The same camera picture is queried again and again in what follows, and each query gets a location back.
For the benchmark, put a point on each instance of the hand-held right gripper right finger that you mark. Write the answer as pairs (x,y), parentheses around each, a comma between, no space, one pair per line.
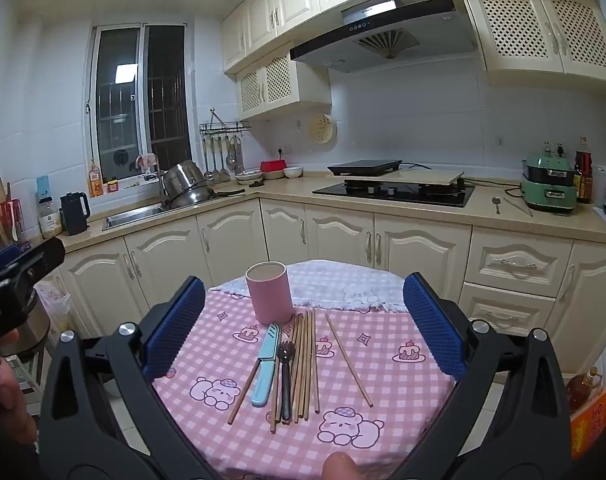
(433,330)

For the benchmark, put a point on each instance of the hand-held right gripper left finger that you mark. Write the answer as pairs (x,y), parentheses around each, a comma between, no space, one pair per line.
(175,327)

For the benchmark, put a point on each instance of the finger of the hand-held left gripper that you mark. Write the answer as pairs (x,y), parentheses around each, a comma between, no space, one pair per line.
(3,260)
(43,256)

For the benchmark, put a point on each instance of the brown wooden chopstick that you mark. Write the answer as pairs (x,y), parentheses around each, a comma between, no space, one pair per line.
(240,400)
(348,360)

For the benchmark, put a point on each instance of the pink cup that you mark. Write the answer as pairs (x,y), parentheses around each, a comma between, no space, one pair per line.
(268,295)

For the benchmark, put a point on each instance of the light blue sheathed knife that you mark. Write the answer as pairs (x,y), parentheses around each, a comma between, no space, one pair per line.
(265,370)

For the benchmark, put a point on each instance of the black spoon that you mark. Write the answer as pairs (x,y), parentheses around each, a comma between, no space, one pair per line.
(285,385)

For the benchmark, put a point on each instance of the pile of wooden chopsticks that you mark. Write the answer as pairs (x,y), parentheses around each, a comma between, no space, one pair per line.
(305,360)

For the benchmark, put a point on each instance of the person's left hand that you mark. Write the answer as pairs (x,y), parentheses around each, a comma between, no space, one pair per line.
(10,395)

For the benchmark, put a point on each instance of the person's right hand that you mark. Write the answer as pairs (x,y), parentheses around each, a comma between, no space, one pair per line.
(343,467)

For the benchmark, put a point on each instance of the glass jar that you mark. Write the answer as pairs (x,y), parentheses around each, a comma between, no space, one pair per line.
(49,222)

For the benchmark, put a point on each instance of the steel rice cooker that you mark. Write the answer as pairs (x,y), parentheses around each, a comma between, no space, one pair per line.
(33,330)

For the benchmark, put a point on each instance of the red utensil holder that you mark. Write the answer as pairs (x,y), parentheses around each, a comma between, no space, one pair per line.
(10,215)

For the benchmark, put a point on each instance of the clear plastic bag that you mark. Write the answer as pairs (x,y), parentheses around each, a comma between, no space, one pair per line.
(55,305)

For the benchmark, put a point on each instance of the black kettle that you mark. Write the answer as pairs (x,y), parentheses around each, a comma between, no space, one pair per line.
(73,215)

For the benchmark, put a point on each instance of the orange bottle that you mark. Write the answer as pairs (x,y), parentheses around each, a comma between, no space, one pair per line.
(96,180)

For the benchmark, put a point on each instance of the pink checkered tablecloth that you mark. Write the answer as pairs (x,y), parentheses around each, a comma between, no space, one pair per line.
(383,410)

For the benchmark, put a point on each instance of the steel sink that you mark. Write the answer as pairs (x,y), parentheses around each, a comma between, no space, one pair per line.
(133,217)

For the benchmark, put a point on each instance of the white fringed cloth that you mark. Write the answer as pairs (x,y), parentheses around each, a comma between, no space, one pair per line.
(323,285)

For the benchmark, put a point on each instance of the cream base cabinets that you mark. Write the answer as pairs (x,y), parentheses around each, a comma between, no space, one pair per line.
(333,240)

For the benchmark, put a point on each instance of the black glass gas stove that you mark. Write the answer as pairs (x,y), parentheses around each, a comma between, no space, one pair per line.
(398,199)

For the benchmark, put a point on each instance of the pink cloth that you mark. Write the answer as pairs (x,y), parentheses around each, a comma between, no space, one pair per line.
(145,162)

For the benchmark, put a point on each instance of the steel spoon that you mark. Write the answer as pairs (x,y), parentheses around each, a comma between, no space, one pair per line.
(496,202)

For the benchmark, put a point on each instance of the steel pot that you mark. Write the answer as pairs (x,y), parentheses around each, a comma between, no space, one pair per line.
(185,180)

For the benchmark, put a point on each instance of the beige stone board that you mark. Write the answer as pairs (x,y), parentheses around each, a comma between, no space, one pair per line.
(418,177)

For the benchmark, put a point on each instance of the cooking oil bottle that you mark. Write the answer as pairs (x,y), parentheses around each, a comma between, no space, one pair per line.
(583,390)

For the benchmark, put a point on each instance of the sliding window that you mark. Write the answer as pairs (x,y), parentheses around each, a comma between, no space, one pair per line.
(118,110)

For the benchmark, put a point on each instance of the shallow bowl with plate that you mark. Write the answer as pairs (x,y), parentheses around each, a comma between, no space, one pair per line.
(248,176)

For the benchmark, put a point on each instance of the green multicooker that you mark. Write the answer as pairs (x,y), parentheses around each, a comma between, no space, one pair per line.
(548,195)

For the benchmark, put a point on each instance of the black induction cooker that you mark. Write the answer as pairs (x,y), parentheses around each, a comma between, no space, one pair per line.
(363,166)

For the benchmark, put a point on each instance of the small beige bowl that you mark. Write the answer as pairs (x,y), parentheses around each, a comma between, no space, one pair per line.
(274,175)

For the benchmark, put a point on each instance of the orange cardboard box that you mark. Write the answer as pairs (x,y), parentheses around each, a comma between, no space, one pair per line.
(590,425)

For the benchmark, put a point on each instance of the red container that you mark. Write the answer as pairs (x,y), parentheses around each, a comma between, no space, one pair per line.
(273,166)

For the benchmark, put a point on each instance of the white bowl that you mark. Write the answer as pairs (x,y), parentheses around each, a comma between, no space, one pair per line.
(293,172)

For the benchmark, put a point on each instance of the dark sauce bottle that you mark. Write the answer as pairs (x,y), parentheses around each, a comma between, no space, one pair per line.
(584,180)

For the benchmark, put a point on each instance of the round cream steamer tray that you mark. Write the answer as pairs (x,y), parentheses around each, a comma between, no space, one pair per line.
(322,128)

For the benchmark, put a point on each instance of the small cream lattice cabinet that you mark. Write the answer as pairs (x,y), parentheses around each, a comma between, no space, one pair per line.
(278,85)

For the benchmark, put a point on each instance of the black range hood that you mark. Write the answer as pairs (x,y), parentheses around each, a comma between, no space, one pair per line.
(383,45)

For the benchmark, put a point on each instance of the large cream lattice cabinet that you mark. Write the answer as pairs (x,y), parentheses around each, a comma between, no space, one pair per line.
(548,30)

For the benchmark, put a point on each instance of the blue wall box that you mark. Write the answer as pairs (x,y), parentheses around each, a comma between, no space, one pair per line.
(43,186)

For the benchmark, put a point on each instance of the wall utensil rack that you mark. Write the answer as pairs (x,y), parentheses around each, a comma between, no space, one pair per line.
(225,127)

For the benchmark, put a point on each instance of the cream wall cabinets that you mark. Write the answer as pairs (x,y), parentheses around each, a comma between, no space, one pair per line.
(283,5)

